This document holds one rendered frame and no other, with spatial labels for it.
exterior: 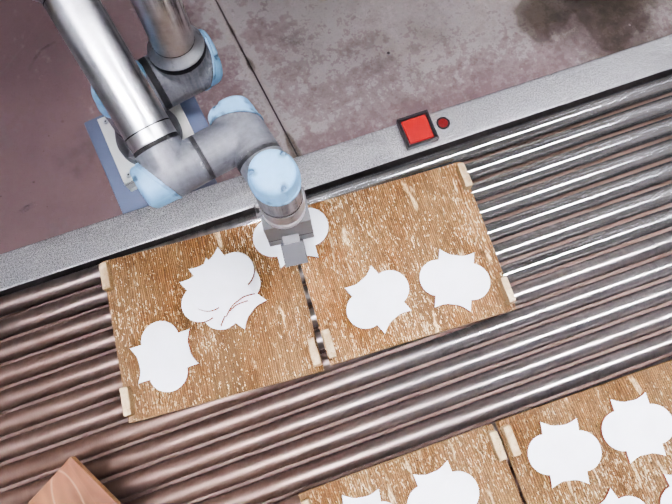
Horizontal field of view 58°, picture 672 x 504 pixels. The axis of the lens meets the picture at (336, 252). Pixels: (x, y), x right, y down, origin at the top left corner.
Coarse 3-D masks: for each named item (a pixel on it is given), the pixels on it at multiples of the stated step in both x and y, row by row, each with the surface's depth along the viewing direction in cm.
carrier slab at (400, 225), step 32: (384, 192) 136; (416, 192) 136; (448, 192) 135; (352, 224) 134; (384, 224) 134; (416, 224) 134; (448, 224) 133; (480, 224) 133; (320, 256) 132; (352, 256) 132; (384, 256) 132; (416, 256) 132; (480, 256) 131; (320, 288) 130; (416, 288) 130; (320, 320) 128; (416, 320) 128; (448, 320) 128; (352, 352) 127
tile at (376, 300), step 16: (368, 272) 130; (384, 272) 130; (352, 288) 129; (368, 288) 129; (384, 288) 129; (400, 288) 129; (352, 304) 128; (368, 304) 128; (384, 304) 128; (400, 304) 128; (352, 320) 127; (368, 320) 127; (384, 320) 127
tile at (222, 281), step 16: (224, 256) 128; (240, 256) 128; (192, 272) 127; (208, 272) 127; (224, 272) 127; (240, 272) 127; (192, 288) 126; (208, 288) 126; (224, 288) 126; (240, 288) 126; (208, 304) 125; (224, 304) 125
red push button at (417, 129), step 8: (408, 120) 141; (416, 120) 141; (424, 120) 141; (408, 128) 140; (416, 128) 140; (424, 128) 140; (408, 136) 140; (416, 136) 140; (424, 136) 140; (432, 136) 140
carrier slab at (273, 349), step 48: (192, 240) 133; (240, 240) 133; (144, 288) 131; (288, 288) 130; (192, 336) 128; (240, 336) 128; (288, 336) 128; (144, 384) 126; (192, 384) 125; (240, 384) 125
